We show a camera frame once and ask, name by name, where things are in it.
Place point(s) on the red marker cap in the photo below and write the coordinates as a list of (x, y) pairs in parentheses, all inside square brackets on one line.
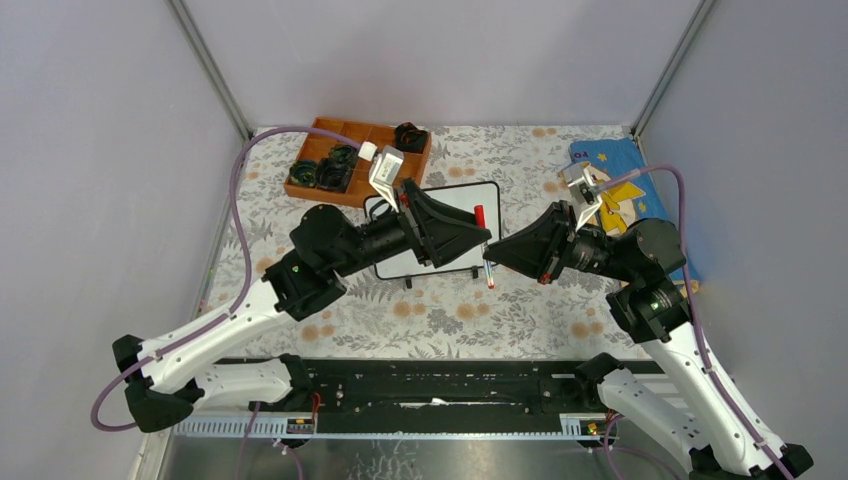
[(480, 216)]

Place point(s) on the blue yellow cartoon cloth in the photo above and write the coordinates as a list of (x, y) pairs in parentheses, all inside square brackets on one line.
[(622, 205)]

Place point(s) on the floral patterned table mat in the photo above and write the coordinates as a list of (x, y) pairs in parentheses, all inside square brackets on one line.
[(439, 316)]

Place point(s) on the black tape roll left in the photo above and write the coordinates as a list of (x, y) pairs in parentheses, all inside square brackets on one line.
[(302, 173)]

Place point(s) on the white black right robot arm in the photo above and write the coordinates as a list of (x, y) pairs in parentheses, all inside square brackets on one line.
[(716, 435)]

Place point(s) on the black tape roll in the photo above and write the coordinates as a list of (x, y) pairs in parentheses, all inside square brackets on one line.
[(409, 138), (332, 175), (302, 173), (344, 155)]

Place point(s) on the orange compartment tray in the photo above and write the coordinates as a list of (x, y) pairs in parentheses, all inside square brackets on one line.
[(316, 147)]

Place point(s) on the black tape roll lower middle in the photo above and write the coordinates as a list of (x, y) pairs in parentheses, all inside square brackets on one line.
[(332, 175)]

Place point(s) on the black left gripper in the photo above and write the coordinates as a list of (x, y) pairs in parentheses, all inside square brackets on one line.
[(447, 230)]

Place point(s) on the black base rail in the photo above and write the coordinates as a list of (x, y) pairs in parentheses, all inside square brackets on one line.
[(415, 396)]

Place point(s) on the left aluminium frame post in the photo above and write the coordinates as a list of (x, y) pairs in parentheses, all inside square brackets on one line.
[(192, 34)]

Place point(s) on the small black-framed whiteboard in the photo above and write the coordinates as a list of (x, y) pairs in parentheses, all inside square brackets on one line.
[(405, 267)]

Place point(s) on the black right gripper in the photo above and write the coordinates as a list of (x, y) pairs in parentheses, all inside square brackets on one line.
[(542, 249)]

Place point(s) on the black tape roll top right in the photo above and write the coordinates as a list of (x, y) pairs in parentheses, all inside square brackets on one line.
[(409, 138)]

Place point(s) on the aluminium frame post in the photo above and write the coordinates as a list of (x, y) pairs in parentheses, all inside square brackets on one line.
[(690, 34), (192, 34)]

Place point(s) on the black tape roll upper middle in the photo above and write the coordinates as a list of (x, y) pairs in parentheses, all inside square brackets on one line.
[(344, 155)]

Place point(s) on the right aluminium frame post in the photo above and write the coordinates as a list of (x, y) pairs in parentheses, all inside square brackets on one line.
[(690, 34)]

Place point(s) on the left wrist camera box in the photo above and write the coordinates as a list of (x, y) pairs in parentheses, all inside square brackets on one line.
[(384, 168)]

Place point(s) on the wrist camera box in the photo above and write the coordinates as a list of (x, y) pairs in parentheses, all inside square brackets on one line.
[(584, 192), (384, 168)]

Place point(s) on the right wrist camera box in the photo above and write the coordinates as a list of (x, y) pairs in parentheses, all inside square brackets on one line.
[(584, 192)]

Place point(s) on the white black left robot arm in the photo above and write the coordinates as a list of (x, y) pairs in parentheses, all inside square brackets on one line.
[(168, 378)]

